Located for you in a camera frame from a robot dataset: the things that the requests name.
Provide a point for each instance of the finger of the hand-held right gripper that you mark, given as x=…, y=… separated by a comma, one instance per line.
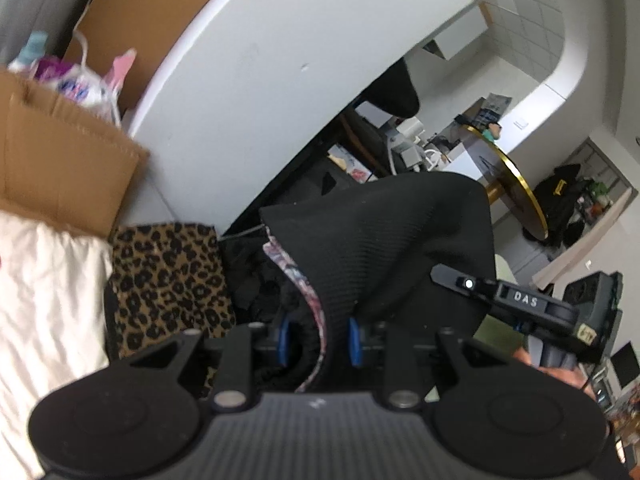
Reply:
x=460, y=281

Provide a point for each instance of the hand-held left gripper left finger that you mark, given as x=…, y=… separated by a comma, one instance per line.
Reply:
x=283, y=342

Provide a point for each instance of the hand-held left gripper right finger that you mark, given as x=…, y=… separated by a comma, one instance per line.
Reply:
x=354, y=342

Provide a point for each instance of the black pants with printed lining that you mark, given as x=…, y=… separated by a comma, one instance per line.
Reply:
x=390, y=240

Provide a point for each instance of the pile of black clothes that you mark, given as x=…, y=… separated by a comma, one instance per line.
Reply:
x=250, y=280

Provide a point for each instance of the person's right hand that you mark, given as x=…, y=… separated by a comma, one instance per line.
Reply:
x=570, y=376

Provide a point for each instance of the black monitor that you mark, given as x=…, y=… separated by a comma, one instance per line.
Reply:
x=627, y=365

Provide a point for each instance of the round black gold-rimmed table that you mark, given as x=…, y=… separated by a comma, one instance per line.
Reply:
x=505, y=185

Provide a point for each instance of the black jacket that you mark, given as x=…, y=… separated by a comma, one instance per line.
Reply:
x=560, y=205

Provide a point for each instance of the leopard print cloth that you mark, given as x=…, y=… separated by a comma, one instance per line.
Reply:
x=165, y=280

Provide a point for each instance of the small white appliance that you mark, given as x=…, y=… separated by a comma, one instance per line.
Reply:
x=412, y=132

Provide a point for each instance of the blue printed bag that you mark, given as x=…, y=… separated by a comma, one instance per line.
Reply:
x=492, y=110

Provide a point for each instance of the black office chair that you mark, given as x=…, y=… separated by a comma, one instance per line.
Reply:
x=395, y=90

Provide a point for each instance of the cream printed bedsheet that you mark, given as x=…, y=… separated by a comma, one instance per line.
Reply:
x=50, y=310

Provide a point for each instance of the white plastic bag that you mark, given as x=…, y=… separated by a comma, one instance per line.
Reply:
x=117, y=72

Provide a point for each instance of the purple and white packet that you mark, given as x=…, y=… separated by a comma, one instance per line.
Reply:
x=70, y=80

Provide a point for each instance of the brown cardboard box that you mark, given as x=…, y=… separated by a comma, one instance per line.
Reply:
x=150, y=20

